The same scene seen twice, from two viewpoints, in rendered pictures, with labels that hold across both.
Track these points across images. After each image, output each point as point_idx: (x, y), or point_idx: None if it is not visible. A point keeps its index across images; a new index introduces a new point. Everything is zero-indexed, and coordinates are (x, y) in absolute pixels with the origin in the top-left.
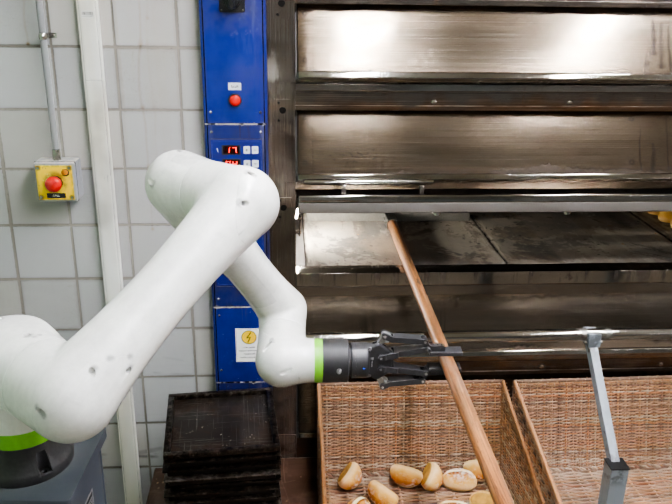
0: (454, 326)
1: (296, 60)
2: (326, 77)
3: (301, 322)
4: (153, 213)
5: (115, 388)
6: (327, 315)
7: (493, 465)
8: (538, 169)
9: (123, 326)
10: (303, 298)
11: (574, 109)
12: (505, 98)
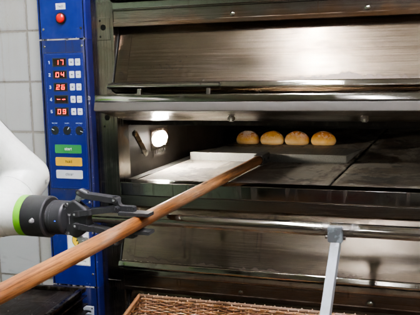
0: (270, 247)
1: None
2: None
3: (27, 182)
4: (7, 121)
5: None
6: (150, 227)
7: (33, 267)
8: (337, 77)
9: None
10: (42, 166)
11: (372, 14)
12: (300, 6)
